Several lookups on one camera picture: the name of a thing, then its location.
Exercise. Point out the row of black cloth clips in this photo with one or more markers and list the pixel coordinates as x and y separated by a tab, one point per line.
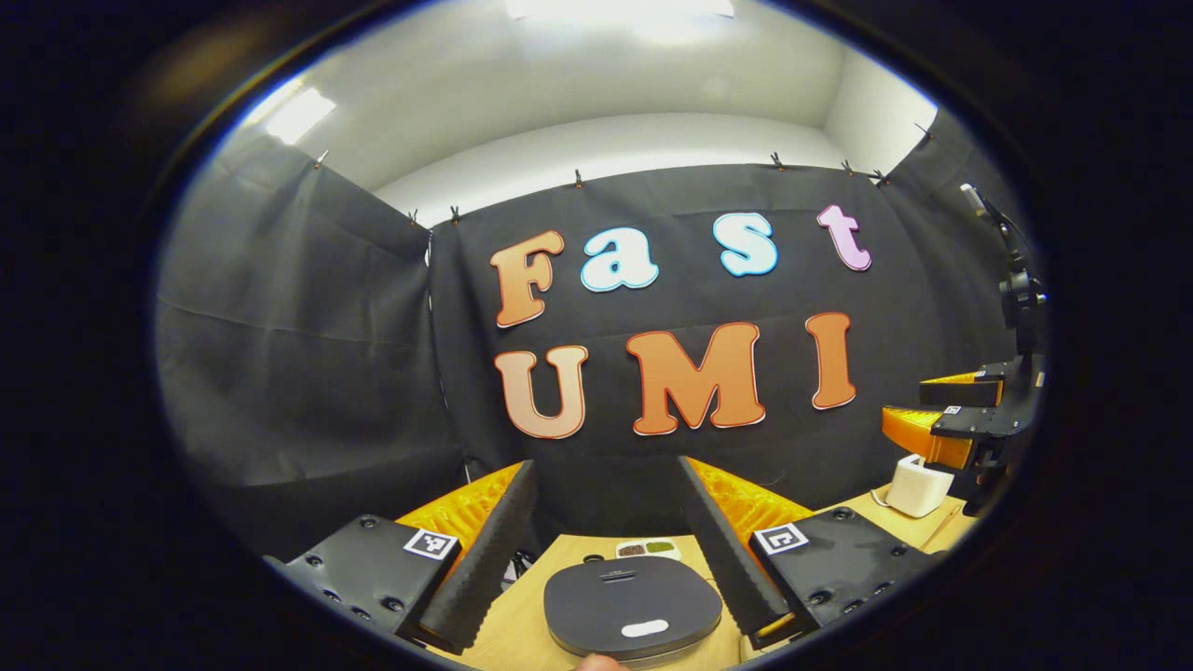
578	177

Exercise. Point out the black silver rice cooker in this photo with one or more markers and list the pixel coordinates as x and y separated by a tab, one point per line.
634	601

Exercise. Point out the small white condiment dish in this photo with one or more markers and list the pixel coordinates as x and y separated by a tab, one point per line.
648	550

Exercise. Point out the white toaster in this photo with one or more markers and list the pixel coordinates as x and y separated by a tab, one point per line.
918	489

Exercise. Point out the ceiling light panel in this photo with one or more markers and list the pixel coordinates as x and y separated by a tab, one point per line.
300	114
620	8

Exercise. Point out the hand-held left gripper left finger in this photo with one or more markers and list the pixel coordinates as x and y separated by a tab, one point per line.
494	559

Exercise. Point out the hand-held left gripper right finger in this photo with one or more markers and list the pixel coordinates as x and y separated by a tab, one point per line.
722	559

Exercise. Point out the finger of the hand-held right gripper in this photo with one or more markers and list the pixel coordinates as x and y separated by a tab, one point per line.
918	433
965	391

